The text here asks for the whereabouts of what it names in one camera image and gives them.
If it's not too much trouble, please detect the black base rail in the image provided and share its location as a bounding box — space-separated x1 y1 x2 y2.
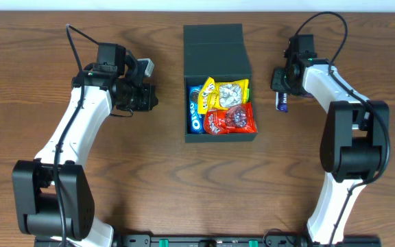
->
34 232 382 247

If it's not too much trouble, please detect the colourful gummy candy bag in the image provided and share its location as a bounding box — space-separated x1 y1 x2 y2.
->
246 88 250 102

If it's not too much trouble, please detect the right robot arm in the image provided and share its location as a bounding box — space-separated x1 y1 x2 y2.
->
271 54 390 246

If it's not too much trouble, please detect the blue Oreo cookie pack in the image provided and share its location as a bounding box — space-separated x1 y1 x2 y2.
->
188 85 204 134

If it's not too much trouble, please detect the black gift box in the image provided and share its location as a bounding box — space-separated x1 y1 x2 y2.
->
183 23 257 143

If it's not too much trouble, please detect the yellow Hershey's Kisses bag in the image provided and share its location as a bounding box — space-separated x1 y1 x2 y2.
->
197 77 250 115

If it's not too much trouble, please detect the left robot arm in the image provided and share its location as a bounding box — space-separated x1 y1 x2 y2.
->
12 52 158 246

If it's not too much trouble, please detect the Dairy Milk chocolate bar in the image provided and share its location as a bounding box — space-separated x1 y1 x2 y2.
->
276 92 288 113

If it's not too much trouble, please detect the red snack bag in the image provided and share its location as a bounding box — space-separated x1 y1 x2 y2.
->
204 102 257 135

